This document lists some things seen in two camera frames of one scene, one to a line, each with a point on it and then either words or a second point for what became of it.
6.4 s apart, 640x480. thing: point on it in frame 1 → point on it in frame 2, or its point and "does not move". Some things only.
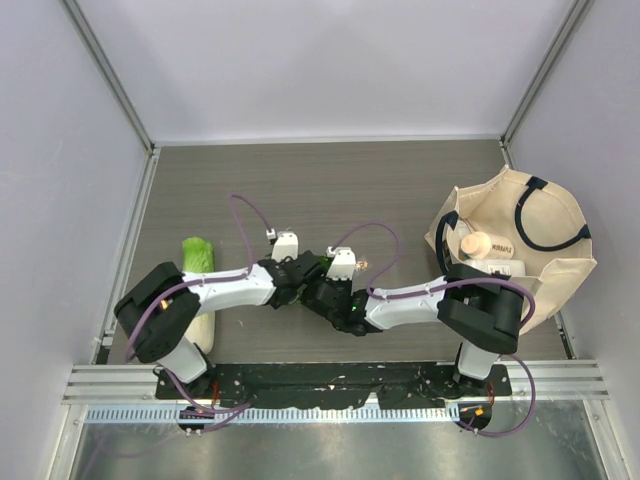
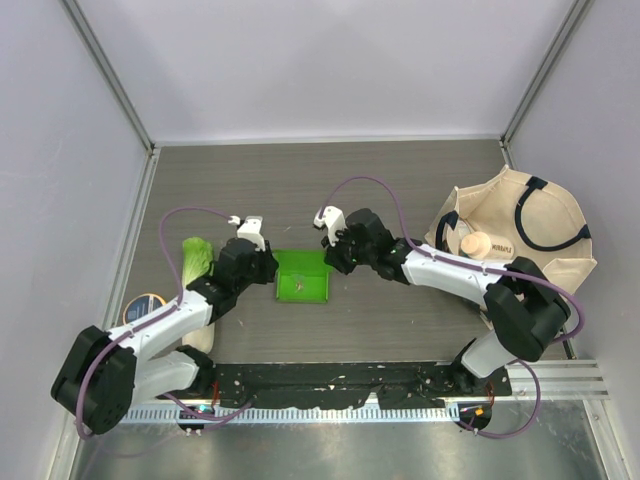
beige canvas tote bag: [548, 232] does not move
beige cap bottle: [476, 245] does not move
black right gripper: [347, 284] → [333, 253]
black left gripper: [286, 262] → [270, 265]
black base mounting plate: [396, 385] does not move
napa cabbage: [198, 257] does not move
